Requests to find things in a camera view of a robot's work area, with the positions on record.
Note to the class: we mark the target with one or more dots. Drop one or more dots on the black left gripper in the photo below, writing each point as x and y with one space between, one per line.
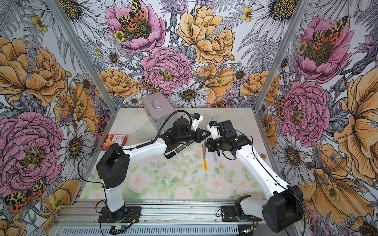
199 137

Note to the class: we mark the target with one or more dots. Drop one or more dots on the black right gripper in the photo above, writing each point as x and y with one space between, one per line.
209 145

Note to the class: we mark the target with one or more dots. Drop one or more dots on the light blue toothbrush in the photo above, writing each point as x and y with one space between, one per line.
215 157

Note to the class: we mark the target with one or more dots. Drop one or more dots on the white clear toothbrush holder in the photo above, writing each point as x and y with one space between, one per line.
174 149

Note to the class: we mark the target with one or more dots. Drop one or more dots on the yellow toothbrush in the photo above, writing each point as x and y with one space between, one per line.
204 157

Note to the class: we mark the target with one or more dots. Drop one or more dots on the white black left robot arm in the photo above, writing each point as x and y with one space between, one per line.
112 167

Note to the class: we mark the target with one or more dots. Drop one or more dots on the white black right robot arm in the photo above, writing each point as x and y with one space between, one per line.
284 205

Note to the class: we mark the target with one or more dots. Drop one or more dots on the silver aluminium first aid case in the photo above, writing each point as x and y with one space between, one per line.
157 108

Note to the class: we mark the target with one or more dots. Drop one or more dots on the red bandage box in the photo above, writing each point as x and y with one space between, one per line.
110 139

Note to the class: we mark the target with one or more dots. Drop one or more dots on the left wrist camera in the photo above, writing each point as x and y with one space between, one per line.
196 120

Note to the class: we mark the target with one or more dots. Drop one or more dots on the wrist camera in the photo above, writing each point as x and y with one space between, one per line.
212 127
196 120

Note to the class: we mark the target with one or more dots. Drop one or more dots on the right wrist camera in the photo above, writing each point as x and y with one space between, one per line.
212 127

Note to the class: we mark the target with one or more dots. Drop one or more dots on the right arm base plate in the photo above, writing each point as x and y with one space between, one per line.
233 214

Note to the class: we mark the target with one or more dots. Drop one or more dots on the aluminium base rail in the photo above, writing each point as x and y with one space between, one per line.
156 218

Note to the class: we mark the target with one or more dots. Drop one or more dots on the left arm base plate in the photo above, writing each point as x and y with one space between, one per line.
126 214

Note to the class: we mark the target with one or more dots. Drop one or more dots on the aluminium frame post left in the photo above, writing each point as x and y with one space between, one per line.
75 42

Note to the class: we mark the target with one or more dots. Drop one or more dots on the aluminium frame post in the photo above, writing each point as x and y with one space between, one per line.
75 42
287 38

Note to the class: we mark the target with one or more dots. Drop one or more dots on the aluminium frame post right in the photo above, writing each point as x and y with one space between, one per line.
287 38

